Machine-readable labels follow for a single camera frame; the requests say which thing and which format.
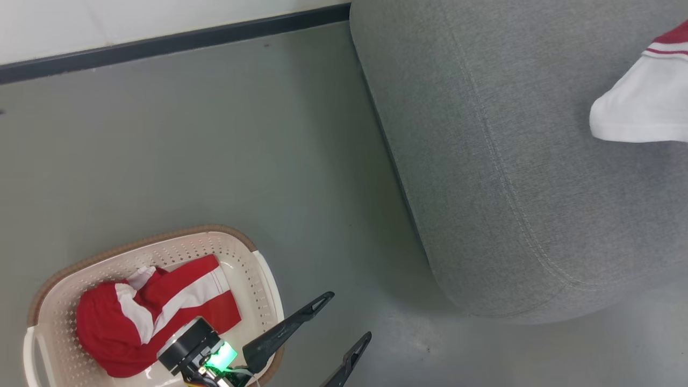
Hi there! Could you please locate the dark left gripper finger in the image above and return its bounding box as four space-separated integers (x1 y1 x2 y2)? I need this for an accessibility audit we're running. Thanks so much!
320 332 372 387

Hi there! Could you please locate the cream perforated laundry basket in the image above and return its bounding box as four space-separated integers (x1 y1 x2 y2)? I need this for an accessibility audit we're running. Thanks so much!
23 225 285 387

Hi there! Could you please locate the grey fabric sofa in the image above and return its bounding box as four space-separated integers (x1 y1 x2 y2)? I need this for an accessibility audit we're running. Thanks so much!
349 0 688 325

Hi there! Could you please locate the black baseboard strip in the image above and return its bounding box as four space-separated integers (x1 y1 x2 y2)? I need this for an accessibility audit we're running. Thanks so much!
0 3 352 85

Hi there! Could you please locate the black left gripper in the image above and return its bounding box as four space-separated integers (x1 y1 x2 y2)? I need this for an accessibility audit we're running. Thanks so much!
158 292 335 387

